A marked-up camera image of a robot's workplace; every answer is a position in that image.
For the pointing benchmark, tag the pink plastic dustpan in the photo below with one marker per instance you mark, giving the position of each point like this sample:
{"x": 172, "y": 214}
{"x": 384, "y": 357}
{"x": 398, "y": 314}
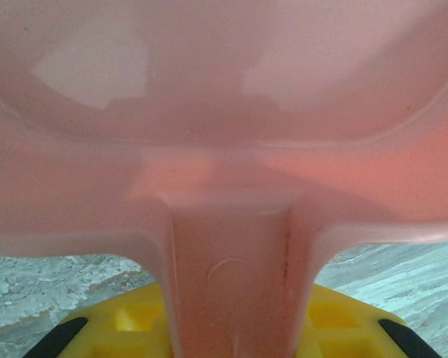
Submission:
{"x": 224, "y": 112}

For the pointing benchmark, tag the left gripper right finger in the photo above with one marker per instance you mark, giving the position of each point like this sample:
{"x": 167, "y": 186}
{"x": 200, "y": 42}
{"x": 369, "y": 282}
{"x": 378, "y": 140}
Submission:
{"x": 343, "y": 330}

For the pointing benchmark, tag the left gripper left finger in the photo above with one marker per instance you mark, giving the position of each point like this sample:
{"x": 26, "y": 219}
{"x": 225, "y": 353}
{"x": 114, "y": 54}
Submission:
{"x": 127, "y": 330}

